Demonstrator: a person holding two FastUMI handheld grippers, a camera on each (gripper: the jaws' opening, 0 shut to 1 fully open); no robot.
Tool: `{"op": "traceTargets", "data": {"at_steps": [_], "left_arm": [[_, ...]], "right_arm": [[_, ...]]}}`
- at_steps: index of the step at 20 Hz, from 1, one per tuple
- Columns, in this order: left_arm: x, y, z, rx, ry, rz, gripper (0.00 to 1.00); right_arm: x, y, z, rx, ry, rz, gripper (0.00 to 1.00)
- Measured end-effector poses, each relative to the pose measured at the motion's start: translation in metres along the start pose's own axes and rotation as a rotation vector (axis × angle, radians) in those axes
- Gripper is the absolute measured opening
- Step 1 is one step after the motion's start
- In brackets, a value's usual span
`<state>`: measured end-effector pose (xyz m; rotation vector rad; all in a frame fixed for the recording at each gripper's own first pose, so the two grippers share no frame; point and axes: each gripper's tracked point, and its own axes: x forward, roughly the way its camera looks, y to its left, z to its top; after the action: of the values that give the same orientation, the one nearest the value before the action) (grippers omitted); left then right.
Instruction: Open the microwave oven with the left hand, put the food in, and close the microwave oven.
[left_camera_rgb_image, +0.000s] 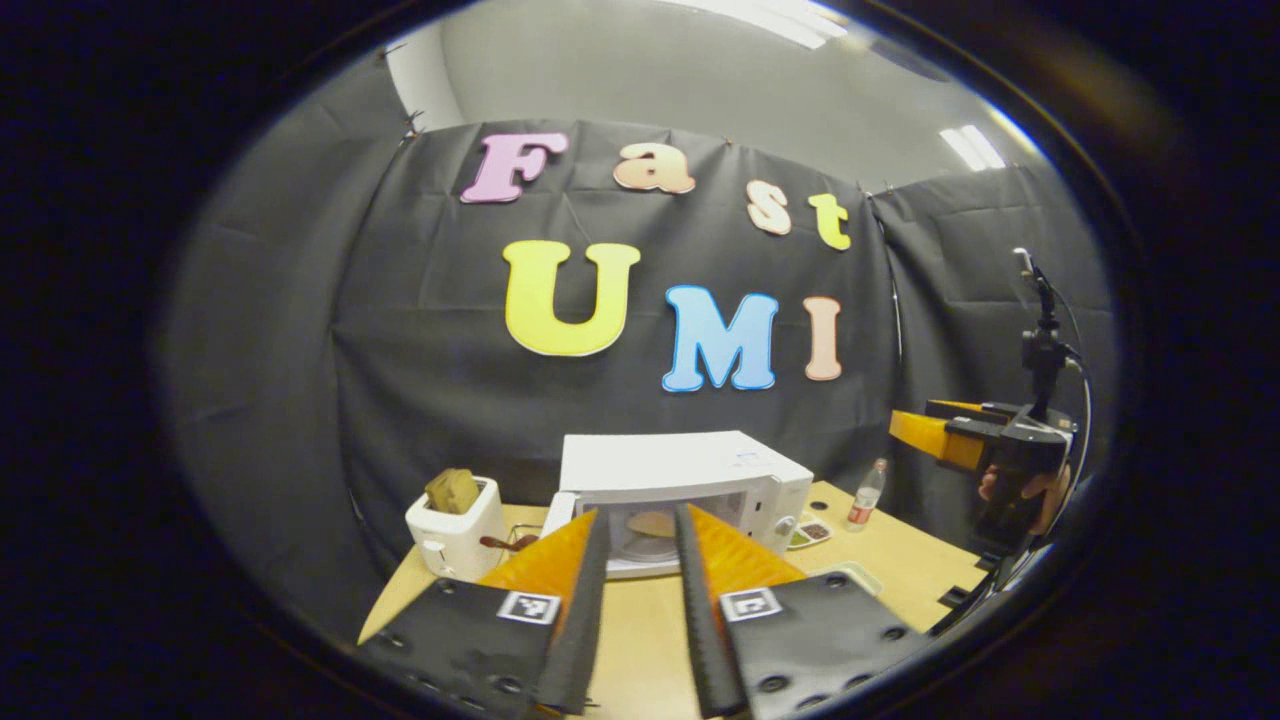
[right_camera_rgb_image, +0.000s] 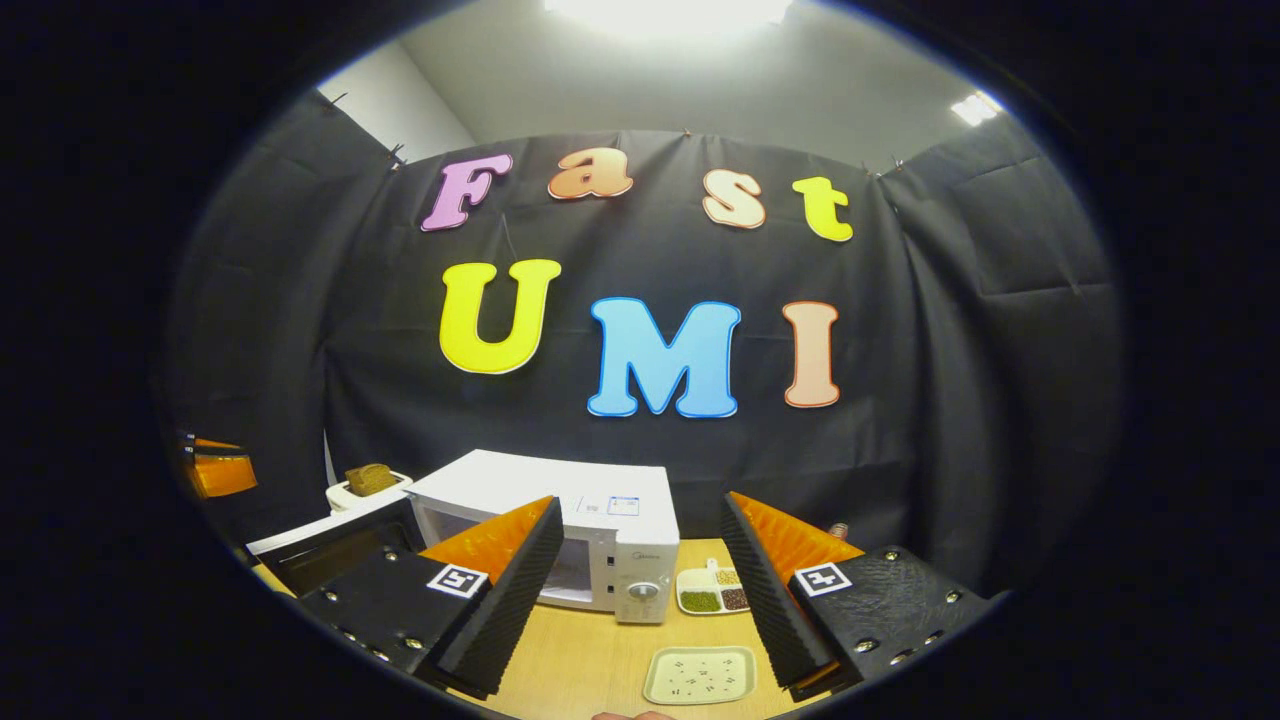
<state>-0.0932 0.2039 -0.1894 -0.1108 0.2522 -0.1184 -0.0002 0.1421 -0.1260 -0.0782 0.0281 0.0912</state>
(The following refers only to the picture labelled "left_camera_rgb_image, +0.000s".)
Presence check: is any clear plastic water bottle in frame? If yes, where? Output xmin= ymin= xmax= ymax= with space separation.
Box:
xmin=846 ymin=458 xmax=889 ymax=533

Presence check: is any black pole stand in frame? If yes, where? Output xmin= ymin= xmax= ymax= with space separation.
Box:
xmin=1013 ymin=247 xmax=1083 ymax=421

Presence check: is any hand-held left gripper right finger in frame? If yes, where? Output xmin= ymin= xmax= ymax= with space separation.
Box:
xmin=673 ymin=503 xmax=933 ymax=719

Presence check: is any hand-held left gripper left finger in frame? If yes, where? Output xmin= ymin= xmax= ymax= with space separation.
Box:
xmin=357 ymin=508 xmax=611 ymax=717

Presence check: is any ceiling light panel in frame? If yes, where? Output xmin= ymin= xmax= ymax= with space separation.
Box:
xmin=938 ymin=124 xmax=1007 ymax=172
xmin=680 ymin=0 xmax=851 ymax=51

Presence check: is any brown bread slice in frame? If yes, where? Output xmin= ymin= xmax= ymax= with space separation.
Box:
xmin=425 ymin=468 xmax=483 ymax=516

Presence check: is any white toaster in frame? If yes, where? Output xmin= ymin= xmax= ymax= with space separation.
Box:
xmin=405 ymin=476 xmax=511 ymax=583

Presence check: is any white microwave oven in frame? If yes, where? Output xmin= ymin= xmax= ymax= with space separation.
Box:
xmin=540 ymin=430 xmax=816 ymax=581

